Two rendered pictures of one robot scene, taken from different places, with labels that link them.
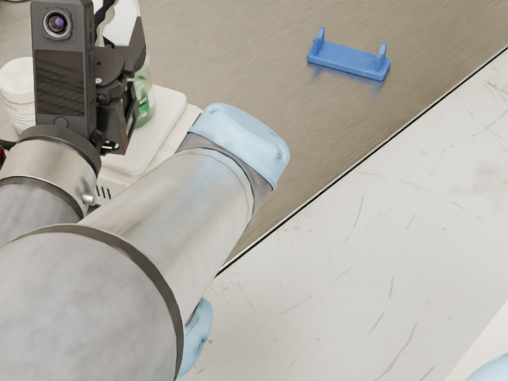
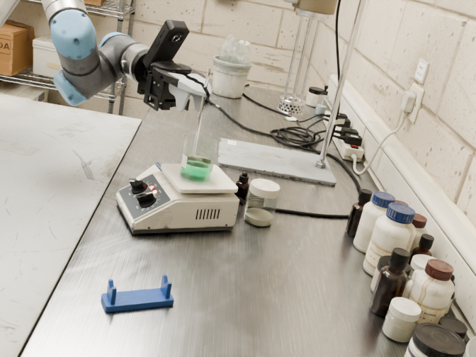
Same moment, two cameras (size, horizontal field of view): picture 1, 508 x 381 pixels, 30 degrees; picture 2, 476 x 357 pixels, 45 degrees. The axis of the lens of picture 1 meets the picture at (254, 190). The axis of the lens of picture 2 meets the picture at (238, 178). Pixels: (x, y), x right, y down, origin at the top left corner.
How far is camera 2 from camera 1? 1.52 m
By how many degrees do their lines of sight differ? 93
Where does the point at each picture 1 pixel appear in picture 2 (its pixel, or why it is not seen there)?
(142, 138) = (175, 171)
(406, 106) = (69, 290)
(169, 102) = (183, 184)
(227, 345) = (71, 182)
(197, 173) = not seen: outside the picture
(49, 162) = (138, 46)
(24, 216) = (127, 39)
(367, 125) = (86, 270)
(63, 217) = (120, 48)
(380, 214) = (38, 234)
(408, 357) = not seen: outside the picture
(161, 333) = not seen: outside the picture
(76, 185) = (127, 53)
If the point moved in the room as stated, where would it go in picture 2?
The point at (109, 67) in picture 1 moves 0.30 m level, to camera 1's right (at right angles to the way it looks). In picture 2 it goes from (161, 65) to (8, 70)
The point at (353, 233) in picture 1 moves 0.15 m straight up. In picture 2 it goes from (47, 224) to (53, 142)
